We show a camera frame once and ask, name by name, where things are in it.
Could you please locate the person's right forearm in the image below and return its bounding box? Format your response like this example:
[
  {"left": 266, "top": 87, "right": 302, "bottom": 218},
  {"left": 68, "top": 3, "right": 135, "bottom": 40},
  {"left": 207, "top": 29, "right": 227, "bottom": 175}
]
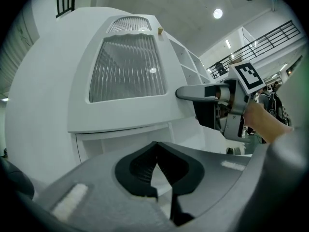
[{"left": 243, "top": 100, "right": 295, "bottom": 145}]

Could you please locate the white cabinet with shelves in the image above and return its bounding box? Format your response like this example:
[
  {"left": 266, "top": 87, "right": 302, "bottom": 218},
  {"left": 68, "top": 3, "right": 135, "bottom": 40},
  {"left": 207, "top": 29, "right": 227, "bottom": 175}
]
[{"left": 4, "top": 6, "right": 252, "bottom": 186}]

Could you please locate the white ribbed-glass cabinet door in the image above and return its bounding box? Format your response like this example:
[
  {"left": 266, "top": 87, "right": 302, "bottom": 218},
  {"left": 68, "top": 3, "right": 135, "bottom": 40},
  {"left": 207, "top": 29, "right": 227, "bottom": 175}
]
[{"left": 67, "top": 14, "right": 175, "bottom": 134}]

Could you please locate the long black balcony railing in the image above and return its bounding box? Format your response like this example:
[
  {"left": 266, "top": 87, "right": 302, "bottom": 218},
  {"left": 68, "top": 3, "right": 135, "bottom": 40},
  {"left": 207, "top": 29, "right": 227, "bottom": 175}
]
[{"left": 207, "top": 20, "right": 302, "bottom": 79}]

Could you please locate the black backpack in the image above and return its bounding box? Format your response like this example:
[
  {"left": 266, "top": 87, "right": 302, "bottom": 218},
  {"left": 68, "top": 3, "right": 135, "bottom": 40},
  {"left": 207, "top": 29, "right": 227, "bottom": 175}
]
[{"left": 267, "top": 92, "right": 283, "bottom": 121}]

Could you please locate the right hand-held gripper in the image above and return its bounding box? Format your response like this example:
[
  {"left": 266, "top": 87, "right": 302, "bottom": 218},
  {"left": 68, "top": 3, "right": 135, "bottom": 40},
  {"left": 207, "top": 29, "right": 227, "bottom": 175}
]
[{"left": 175, "top": 60, "right": 267, "bottom": 144}]

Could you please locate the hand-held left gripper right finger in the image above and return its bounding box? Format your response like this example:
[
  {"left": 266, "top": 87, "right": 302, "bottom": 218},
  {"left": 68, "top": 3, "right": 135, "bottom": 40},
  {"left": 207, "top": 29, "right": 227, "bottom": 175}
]
[{"left": 156, "top": 124, "right": 309, "bottom": 232}]

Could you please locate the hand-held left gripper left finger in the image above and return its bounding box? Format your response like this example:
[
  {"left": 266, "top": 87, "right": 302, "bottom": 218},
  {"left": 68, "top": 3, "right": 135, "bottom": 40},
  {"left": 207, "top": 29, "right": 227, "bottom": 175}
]
[{"left": 31, "top": 141, "right": 175, "bottom": 232}]

